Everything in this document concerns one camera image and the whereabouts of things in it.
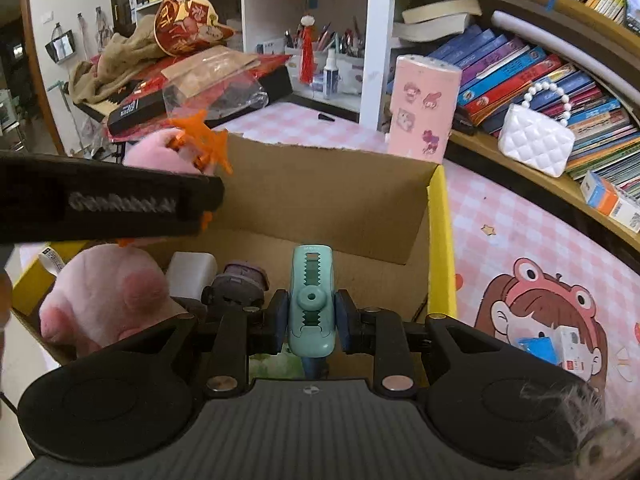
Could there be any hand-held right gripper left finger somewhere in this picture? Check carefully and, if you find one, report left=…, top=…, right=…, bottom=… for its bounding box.
left=97, top=289, right=291, bottom=398

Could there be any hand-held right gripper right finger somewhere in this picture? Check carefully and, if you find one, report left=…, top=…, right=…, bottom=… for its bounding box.
left=334, top=289, right=526, bottom=398

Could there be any teal crocodile clip toy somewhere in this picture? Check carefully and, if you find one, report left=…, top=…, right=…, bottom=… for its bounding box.
left=286, top=244, right=337, bottom=379

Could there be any pink plush toy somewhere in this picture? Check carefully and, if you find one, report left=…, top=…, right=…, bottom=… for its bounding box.
left=39, top=110, right=234, bottom=357

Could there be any yellow cardboard box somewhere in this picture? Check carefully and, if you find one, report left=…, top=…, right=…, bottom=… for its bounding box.
left=12, top=130, right=457, bottom=382

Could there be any green white toy bottle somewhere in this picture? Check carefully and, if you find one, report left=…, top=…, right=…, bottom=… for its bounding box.
left=249, top=352, right=307, bottom=381

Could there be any purple round gadget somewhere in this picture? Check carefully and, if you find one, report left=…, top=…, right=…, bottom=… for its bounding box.
left=201, top=260, right=271, bottom=322

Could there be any long black box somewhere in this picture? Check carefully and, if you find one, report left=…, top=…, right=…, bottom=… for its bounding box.
left=107, top=90, right=169, bottom=137

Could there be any white rectangular block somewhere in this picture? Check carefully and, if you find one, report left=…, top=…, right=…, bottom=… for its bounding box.
left=165, top=251, right=219, bottom=302

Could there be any brown cloth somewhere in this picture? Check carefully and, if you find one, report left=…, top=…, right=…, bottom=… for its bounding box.
left=68, top=14, right=177, bottom=107

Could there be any clear plastic bag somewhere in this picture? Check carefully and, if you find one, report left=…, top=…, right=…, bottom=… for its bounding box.
left=162, top=72, right=269, bottom=122

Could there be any brown paper bag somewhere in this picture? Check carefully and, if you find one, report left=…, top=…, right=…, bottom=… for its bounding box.
left=162, top=45, right=262, bottom=99

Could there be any small blue packet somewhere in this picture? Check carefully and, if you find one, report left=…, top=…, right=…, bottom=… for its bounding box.
left=517, top=337, right=559, bottom=366

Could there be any large red gold paper figure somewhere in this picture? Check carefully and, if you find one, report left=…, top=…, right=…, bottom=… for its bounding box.
left=152, top=0, right=237, bottom=58

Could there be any pink sticker box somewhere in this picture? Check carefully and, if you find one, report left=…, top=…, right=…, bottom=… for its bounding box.
left=387, top=54, right=462, bottom=164

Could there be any small white box red label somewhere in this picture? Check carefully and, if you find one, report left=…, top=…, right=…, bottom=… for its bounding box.
left=554, top=326, right=592, bottom=374

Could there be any white spray bottle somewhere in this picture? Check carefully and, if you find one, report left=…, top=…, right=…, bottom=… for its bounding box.
left=322, top=49, right=341, bottom=100

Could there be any red tassel ornament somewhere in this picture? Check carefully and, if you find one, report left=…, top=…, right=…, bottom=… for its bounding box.
left=298, top=13, right=317, bottom=85

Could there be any white pen holder with pens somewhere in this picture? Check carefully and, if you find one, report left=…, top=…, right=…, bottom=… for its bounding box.
left=284, top=19, right=367, bottom=97

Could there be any wooden bookshelf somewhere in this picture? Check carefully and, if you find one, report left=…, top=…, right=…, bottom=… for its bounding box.
left=385, top=0, right=640, bottom=253

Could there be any grey fluffy trim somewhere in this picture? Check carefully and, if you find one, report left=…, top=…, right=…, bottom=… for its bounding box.
left=520, top=382, right=640, bottom=480

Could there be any white cubby shelf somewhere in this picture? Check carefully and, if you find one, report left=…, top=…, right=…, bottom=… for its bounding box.
left=240, top=0, right=399, bottom=132

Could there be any small orange white box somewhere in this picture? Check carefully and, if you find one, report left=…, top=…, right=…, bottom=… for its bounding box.
left=581, top=170, right=640, bottom=234

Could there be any thick white-paged book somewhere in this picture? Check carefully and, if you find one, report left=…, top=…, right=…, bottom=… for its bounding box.
left=391, top=12, right=473, bottom=44
left=401, top=0, right=483, bottom=25

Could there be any row of blue red books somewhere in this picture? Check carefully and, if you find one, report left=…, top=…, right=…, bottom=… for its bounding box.
left=429, top=24, right=640, bottom=182

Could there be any white foam tube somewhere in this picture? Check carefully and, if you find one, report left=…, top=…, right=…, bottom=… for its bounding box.
left=491, top=9, right=622, bottom=97

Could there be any small hanging wall bag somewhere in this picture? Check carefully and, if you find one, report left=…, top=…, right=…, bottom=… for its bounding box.
left=44, top=22, right=75, bottom=65

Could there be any white quilted pearl-handle handbag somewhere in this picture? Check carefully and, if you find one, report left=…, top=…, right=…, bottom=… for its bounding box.
left=497, top=81, right=576, bottom=179

